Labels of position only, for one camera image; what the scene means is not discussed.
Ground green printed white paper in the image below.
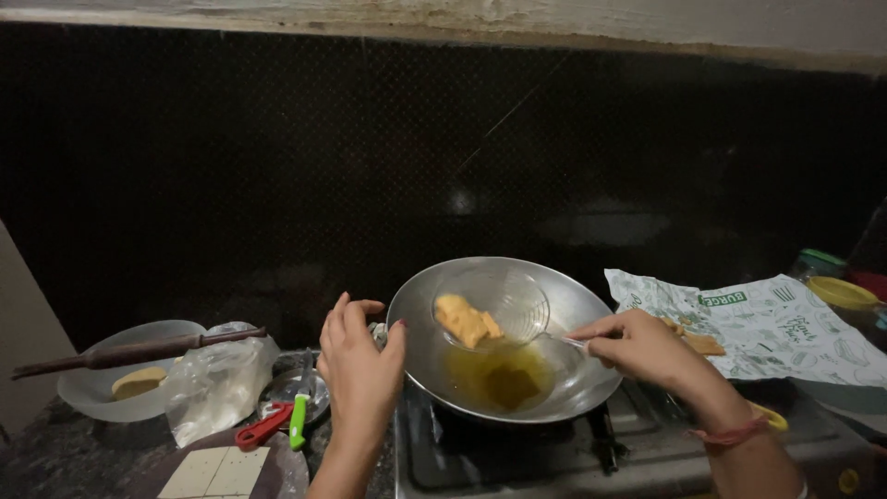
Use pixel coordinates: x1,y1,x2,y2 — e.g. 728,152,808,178
603,268,887,389

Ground red thread wrist band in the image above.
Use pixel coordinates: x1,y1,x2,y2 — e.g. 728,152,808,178
688,414,772,446

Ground clear plastic bag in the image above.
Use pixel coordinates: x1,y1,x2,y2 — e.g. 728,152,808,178
164,321,282,449

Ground brown frying oil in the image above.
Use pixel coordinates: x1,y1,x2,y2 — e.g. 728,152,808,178
443,341,557,411

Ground small steel plate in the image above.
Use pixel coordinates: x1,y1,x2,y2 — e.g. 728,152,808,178
257,366,332,428

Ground wire mesh skimmer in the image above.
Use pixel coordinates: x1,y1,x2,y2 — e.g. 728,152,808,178
431,266,591,352

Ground green handled knife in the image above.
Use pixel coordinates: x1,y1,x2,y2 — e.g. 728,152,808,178
288,348,317,452

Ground steel wok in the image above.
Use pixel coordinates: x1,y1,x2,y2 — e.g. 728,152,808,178
385,256,625,426

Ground person's right hand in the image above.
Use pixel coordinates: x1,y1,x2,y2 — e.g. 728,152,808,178
567,308,718,403

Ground jar with yellow lid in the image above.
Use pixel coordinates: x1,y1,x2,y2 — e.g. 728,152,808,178
805,275,887,347

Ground cut pale dough sheet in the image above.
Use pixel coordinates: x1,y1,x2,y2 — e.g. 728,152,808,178
157,445,272,499

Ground round rolling board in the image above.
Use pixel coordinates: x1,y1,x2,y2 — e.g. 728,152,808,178
123,426,311,499

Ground jar with green lid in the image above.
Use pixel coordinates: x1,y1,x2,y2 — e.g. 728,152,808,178
789,247,848,283

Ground red container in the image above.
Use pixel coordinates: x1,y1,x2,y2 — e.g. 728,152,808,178
847,269,887,303

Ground steel gas stove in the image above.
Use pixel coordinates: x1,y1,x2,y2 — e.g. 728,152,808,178
394,376,887,499

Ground red handled peeler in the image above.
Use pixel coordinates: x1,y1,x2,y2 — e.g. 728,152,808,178
235,401,296,452

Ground yellow plastic handle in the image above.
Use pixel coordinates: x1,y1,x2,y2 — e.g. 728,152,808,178
750,401,790,432

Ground dark wooden rolling pin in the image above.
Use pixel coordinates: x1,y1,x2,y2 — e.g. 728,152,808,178
10,326,268,381

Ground large golden fried snack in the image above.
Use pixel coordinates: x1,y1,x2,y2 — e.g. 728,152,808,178
434,294,488,349

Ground person's left hand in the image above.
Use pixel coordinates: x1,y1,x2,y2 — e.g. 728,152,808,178
315,291,410,446

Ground pale dough lump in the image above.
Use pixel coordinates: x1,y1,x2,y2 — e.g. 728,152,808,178
111,365,169,402

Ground translucent plastic bowl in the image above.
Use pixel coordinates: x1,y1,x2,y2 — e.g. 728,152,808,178
56,319,209,424

